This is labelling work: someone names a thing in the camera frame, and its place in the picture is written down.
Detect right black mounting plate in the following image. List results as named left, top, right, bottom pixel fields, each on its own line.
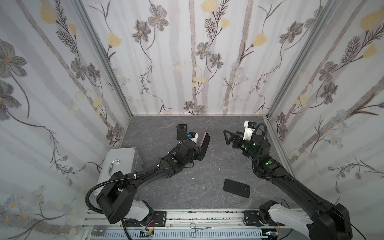
left=243, top=210, right=280, bottom=227

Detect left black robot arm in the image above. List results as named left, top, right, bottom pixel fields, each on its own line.
left=85, top=136, right=210, bottom=226

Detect silver metal case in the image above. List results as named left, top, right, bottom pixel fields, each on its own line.
left=98, top=148, right=143, bottom=184

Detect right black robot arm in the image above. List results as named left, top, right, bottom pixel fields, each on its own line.
left=224, top=121, right=355, bottom=240

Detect phone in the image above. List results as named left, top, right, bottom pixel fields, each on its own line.
left=200, top=132, right=211, bottom=160

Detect white slotted cable duct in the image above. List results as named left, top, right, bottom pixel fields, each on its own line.
left=101, top=229, right=271, bottom=240

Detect black phone case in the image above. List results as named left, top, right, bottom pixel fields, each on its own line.
left=177, top=124, right=188, bottom=141

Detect metal scissors forceps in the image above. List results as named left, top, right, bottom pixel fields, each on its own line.
left=190, top=223, right=215, bottom=239

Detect black mounting plate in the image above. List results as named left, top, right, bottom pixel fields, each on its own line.
left=124, top=211, right=167, bottom=228
left=243, top=210, right=280, bottom=227

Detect black phone face down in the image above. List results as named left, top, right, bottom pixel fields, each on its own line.
left=223, top=179, right=251, bottom=198

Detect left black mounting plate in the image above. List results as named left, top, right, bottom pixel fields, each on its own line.
left=124, top=211, right=167, bottom=228

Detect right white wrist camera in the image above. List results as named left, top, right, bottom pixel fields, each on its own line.
left=243, top=121, right=258, bottom=141

